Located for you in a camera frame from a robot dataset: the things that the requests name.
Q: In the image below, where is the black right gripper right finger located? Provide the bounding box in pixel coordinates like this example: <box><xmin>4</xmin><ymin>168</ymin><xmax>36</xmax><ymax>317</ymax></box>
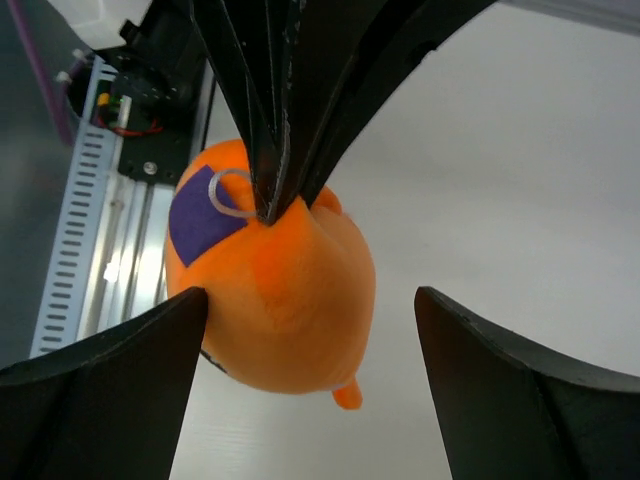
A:
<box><xmin>414</xmin><ymin>287</ymin><xmax>639</xmax><ymax>479</ymax></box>

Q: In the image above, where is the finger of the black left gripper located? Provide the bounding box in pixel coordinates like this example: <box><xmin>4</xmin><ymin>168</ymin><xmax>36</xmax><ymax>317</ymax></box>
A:
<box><xmin>272</xmin><ymin>1</ymin><xmax>490</xmax><ymax>220</ymax></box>
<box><xmin>191</xmin><ymin>0</ymin><xmax>279</xmax><ymax>225</ymax></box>

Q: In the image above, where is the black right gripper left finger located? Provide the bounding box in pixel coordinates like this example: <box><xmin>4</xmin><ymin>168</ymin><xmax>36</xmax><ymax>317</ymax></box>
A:
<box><xmin>1</xmin><ymin>288</ymin><xmax>208</xmax><ymax>479</ymax></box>

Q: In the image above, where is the orange plush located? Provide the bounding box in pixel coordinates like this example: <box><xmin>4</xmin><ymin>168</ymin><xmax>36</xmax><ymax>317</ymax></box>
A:
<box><xmin>165</xmin><ymin>140</ymin><xmax>376</xmax><ymax>410</ymax></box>

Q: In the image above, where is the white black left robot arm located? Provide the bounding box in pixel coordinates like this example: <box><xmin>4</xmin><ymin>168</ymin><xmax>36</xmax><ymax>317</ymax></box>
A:
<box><xmin>55</xmin><ymin>1</ymin><xmax>487</xmax><ymax>225</ymax></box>

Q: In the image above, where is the grey slotted cable duct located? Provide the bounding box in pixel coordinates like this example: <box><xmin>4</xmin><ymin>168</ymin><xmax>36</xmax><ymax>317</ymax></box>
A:
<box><xmin>30</xmin><ymin>58</ymin><xmax>122</xmax><ymax>358</ymax></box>

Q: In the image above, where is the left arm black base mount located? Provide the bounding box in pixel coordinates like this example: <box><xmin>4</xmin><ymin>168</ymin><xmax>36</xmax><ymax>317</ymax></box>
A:
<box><xmin>92</xmin><ymin>53</ymin><xmax>204</xmax><ymax>187</ymax></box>

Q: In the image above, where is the aluminium rail frame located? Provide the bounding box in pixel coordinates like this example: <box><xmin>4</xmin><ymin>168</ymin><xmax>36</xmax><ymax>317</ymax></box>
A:
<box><xmin>74</xmin><ymin>74</ymin><xmax>221</xmax><ymax>346</ymax></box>

